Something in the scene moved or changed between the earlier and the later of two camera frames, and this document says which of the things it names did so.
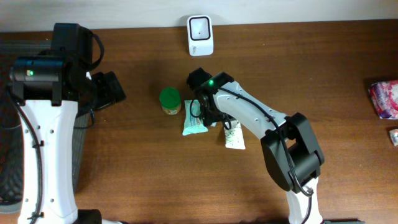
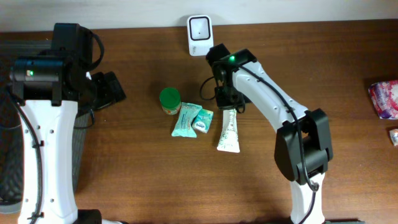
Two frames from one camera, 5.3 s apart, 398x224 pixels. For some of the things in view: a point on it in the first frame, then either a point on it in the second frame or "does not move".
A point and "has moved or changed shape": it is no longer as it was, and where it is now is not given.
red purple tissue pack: x=384 y=95 does not move
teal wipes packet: x=193 y=122 has moved or changed shape
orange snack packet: x=393 y=135 does not move
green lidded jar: x=170 y=100 does not move
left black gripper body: x=104 y=91 does not move
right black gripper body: x=211 y=114 -> x=229 y=98
